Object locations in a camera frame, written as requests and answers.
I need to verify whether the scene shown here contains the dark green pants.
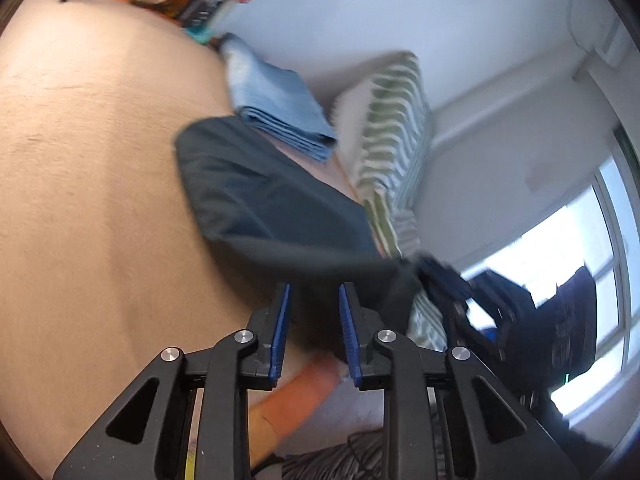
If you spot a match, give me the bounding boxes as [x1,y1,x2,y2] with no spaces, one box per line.
[175,116,421,358]

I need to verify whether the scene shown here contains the teal cloth piece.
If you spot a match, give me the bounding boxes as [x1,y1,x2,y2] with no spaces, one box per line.
[183,27,220,48]

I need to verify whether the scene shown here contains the folded blue jeans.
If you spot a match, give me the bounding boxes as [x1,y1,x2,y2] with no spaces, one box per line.
[219,34,337,162]

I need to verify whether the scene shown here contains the beige blanket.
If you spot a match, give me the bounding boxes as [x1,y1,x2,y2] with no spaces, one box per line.
[0,0,381,478]

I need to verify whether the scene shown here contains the window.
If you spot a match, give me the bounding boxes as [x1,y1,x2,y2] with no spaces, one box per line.
[462,126,639,419]

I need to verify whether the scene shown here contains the green patterned white pillow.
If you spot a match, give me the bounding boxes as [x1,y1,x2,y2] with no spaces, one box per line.
[326,50,446,351]

